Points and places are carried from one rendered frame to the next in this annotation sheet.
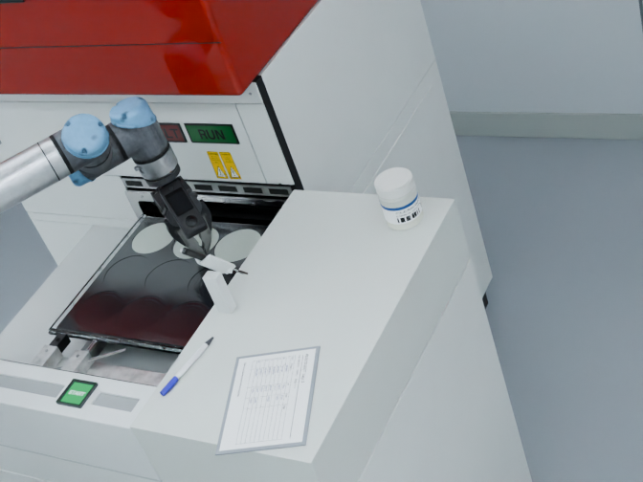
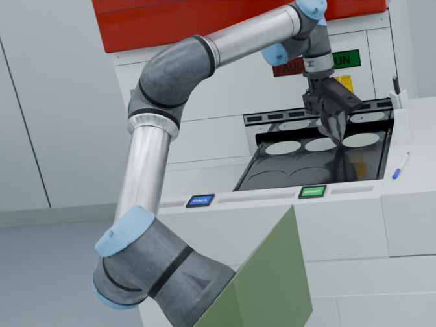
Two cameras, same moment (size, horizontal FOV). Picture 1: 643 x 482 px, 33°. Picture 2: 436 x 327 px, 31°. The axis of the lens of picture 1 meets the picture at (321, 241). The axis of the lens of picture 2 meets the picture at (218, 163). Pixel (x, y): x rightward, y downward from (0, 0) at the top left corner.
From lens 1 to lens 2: 131 cm
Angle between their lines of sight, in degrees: 24
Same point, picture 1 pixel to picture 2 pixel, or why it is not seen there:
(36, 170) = (283, 21)
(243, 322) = (425, 145)
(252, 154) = (369, 74)
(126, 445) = (368, 220)
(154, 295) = (312, 166)
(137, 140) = (318, 34)
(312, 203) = (420, 102)
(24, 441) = (248, 252)
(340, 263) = not seen: outside the picture
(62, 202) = (179, 150)
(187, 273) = (329, 155)
